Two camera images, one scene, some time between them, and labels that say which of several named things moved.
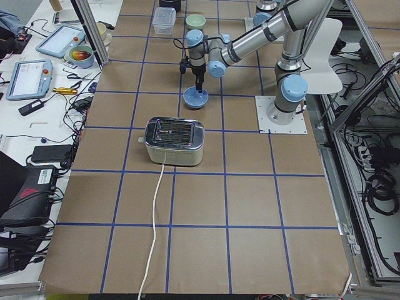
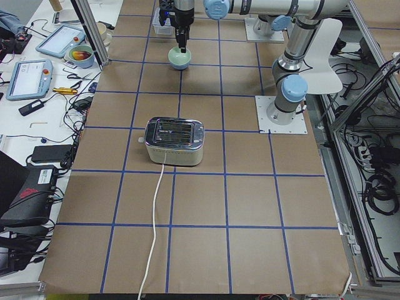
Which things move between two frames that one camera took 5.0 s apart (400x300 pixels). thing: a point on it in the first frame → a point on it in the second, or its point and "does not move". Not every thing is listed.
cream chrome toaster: (175, 141) does not move
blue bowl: (194, 99) → (180, 67)
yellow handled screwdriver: (66, 90) does not move
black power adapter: (31, 107) does not move
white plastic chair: (322, 77) does not move
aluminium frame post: (83, 9) does not move
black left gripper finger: (198, 85) → (182, 43)
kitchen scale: (67, 16) does not move
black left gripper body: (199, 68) → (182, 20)
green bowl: (195, 22) → (177, 57)
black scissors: (75, 76) does not move
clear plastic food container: (163, 20) does not move
